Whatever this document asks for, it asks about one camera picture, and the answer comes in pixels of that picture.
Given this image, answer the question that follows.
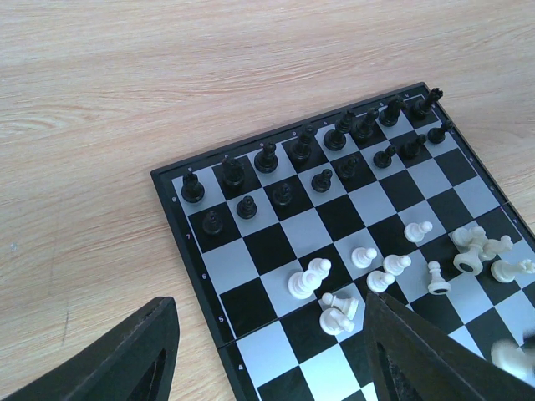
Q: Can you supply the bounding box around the black grey chessboard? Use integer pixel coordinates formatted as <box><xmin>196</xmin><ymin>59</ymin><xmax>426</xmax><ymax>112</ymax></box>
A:
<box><xmin>151</xmin><ymin>94</ymin><xmax>534</xmax><ymax>400</ymax></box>

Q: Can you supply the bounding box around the black rook left corner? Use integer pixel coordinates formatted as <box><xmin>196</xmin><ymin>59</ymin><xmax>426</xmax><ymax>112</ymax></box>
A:
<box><xmin>181</xmin><ymin>171</ymin><xmax>205</xmax><ymax>203</ymax></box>

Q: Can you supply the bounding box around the black rook corner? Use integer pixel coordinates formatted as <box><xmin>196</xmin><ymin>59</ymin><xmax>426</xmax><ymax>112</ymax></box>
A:
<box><xmin>410</xmin><ymin>88</ymin><xmax>443</xmax><ymax>120</ymax></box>
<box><xmin>181</xmin><ymin>171</ymin><xmax>205</xmax><ymax>203</ymax></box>

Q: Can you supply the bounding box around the black rook right corner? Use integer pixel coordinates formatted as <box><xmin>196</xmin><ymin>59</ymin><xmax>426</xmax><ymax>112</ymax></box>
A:
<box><xmin>410</xmin><ymin>88</ymin><xmax>443</xmax><ymax>120</ymax></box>

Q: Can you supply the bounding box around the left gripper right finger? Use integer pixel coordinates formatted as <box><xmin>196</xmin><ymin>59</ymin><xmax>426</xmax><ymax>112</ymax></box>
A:
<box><xmin>364</xmin><ymin>292</ymin><xmax>534</xmax><ymax>400</ymax></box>

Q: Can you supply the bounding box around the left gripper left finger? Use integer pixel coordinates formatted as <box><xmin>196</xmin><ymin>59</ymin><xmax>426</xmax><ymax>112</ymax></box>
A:
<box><xmin>7</xmin><ymin>297</ymin><xmax>180</xmax><ymax>400</ymax></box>

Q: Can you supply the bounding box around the fallen white chess piece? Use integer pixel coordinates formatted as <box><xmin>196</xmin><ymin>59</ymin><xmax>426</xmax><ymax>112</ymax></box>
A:
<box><xmin>451</xmin><ymin>226</ymin><xmax>513</xmax><ymax>276</ymax></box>

